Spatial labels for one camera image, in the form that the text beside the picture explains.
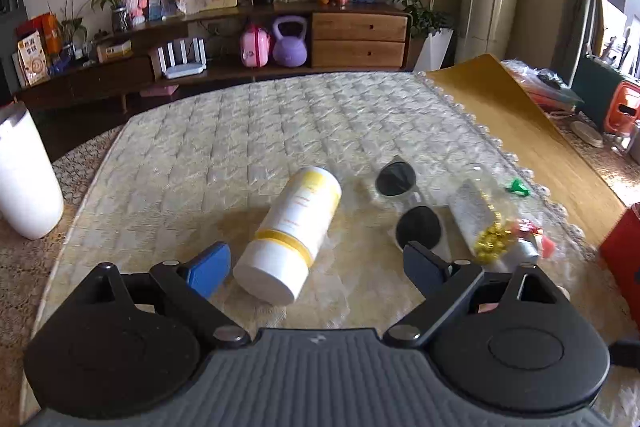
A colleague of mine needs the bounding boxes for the red storage box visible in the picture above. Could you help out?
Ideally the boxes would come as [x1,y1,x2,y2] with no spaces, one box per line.
[599,202,640,309]

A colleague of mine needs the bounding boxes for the round coaster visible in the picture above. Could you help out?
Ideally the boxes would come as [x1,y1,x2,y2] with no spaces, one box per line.
[570,121,606,149]

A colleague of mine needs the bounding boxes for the wooden TV cabinet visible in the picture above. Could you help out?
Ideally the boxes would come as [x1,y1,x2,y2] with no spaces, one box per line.
[14,1,413,112]

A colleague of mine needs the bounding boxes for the clear plastic jar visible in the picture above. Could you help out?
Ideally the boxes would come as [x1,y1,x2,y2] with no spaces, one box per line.
[446,163,508,264]

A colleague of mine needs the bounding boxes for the pink toy backpack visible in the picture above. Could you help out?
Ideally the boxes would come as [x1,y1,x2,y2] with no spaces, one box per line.
[239,23,273,68]

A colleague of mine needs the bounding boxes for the pile of plastic bags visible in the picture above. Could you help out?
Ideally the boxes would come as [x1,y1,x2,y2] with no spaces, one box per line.
[500,58,586,112]

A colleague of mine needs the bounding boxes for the snack bag with cartoon face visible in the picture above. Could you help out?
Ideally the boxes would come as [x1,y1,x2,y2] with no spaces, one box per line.
[17,32,52,88]

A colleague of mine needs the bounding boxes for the dark green box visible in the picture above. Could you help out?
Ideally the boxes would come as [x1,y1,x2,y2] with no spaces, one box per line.
[570,54,640,130]

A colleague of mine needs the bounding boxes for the white-framed sunglasses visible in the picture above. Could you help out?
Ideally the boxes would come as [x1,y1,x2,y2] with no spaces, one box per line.
[373,158,454,259]

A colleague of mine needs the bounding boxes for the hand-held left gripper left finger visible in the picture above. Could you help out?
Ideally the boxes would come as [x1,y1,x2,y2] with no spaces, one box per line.
[94,241,251,349]

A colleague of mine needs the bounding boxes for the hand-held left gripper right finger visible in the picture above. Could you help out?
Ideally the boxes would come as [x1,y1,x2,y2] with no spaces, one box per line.
[382,240,568,349]

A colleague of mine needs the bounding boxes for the white bucket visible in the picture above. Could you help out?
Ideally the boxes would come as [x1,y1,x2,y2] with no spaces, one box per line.
[0,102,65,241]

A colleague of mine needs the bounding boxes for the white router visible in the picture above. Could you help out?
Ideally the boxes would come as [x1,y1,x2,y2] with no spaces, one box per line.
[157,37,208,80]

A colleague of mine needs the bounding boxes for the white and yellow bottle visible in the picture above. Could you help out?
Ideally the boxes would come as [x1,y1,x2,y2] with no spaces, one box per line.
[232,165,343,306]

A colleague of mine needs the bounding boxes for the orange snack bag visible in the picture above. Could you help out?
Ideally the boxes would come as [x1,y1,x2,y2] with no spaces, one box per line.
[16,13,62,58]

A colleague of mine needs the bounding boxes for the yellow mat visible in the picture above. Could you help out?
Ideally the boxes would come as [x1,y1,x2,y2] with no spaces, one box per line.
[425,54,628,248]

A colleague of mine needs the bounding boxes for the purple kettlebell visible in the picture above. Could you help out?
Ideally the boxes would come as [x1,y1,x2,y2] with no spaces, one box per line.
[271,16,309,68]

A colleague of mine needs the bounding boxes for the small cardboard box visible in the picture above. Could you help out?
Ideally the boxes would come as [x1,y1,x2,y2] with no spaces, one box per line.
[96,39,134,64]

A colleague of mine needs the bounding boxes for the gold ribbon bow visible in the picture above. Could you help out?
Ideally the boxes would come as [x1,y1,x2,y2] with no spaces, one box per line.
[472,221,515,266]

